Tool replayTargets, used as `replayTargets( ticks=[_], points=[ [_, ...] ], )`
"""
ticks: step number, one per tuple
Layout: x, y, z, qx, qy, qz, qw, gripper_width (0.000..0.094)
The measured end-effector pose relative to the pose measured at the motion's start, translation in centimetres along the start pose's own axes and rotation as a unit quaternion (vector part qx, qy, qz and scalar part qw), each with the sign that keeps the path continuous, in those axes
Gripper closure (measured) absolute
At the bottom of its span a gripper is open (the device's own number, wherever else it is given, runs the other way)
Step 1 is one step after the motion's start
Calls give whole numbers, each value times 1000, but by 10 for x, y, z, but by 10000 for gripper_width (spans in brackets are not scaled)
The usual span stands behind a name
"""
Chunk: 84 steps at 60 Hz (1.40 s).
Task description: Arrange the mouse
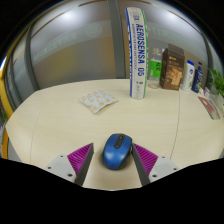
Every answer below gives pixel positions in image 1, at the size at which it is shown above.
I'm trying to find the clear bottle with green label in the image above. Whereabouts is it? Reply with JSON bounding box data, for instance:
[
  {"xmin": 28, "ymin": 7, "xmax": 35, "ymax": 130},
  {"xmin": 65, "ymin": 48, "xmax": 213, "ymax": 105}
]
[{"xmin": 147, "ymin": 48, "xmax": 163, "ymax": 90}]

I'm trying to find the tall white shuttlecock tube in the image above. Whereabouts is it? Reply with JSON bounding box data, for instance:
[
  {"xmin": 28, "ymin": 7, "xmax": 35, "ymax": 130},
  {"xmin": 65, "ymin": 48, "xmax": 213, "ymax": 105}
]
[{"xmin": 125, "ymin": 6, "xmax": 149, "ymax": 100}]

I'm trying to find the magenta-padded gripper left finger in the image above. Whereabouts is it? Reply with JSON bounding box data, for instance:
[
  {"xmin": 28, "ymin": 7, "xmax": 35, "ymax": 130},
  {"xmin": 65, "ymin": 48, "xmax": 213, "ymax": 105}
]
[{"xmin": 44, "ymin": 142, "xmax": 95, "ymax": 187}]

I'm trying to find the blue and black computer mouse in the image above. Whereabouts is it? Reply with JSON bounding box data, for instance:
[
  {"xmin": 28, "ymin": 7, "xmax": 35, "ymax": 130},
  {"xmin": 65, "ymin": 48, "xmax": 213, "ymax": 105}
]
[{"xmin": 101, "ymin": 133, "xmax": 134, "ymax": 171}]

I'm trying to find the brown cardboard box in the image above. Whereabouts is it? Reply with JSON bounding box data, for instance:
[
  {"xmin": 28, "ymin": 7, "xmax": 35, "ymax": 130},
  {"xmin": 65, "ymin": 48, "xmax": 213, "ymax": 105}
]
[{"xmin": 159, "ymin": 43, "xmax": 186, "ymax": 92}]

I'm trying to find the dark blue pump bottle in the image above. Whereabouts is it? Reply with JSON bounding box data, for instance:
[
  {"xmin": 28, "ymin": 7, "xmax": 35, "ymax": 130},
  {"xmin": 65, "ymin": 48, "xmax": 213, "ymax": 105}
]
[{"xmin": 191, "ymin": 61, "xmax": 204, "ymax": 94}]

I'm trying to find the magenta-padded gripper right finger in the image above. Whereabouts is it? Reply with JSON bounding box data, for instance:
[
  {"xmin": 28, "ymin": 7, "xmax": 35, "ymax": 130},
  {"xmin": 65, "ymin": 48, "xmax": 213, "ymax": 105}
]
[{"xmin": 131, "ymin": 143, "xmax": 181, "ymax": 187}]

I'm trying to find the white bottle with blue cap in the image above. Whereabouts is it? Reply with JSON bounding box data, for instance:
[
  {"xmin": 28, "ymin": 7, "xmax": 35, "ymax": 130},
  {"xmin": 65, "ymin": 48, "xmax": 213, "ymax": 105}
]
[{"xmin": 180, "ymin": 59, "xmax": 196, "ymax": 92}]

